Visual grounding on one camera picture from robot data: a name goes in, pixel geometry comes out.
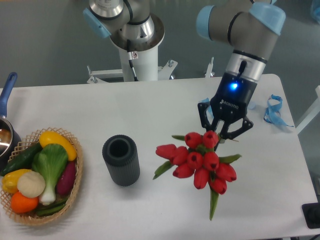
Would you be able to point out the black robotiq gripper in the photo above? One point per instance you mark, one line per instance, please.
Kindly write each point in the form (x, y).
(229, 105)

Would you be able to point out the red tulip bouquet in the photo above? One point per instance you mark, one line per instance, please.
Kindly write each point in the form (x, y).
(198, 159)

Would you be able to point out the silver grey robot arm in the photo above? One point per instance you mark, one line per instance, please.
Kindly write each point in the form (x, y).
(251, 27)

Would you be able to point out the blue ribbon strip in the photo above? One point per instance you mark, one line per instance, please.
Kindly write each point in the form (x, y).
(206, 100)

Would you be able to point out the crumpled blue ribbon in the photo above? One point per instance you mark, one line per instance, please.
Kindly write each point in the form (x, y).
(272, 113)

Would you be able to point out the dark grey ribbed vase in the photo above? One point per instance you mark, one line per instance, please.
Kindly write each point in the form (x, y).
(120, 155)

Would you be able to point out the black device at edge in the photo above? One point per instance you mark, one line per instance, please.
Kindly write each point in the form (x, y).
(311, 212)

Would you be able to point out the purple sweet potato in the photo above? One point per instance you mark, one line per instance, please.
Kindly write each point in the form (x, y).
(67, 179)

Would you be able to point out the green bok choy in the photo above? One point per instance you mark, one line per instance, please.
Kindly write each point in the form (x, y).
(50, 162)

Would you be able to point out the woven wicker basket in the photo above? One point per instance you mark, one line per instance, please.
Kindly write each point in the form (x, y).
(30, 218)

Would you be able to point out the green bean pods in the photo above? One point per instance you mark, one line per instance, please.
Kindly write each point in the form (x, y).
(51, 209)

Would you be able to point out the dark green cucumber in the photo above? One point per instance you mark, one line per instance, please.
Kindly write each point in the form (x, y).
(23, 160)

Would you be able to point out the cream white garlic bulb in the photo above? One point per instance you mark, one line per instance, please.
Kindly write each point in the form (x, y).
(31, 184)

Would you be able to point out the orange fruit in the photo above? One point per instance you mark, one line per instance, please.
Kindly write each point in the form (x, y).
(21, 204)

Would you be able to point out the yellow bell pepper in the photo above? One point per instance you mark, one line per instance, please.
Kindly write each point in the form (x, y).
(10, 180)

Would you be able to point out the white metal base frame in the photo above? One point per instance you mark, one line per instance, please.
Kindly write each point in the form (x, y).
(165, 72)

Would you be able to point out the white frame at right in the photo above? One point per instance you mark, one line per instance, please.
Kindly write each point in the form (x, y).
(310, 113)

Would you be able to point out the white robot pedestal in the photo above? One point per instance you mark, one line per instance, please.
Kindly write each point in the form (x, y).
(139, 61)

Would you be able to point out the blue handled saucepan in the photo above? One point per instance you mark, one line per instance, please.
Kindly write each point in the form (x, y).
(9, 138)

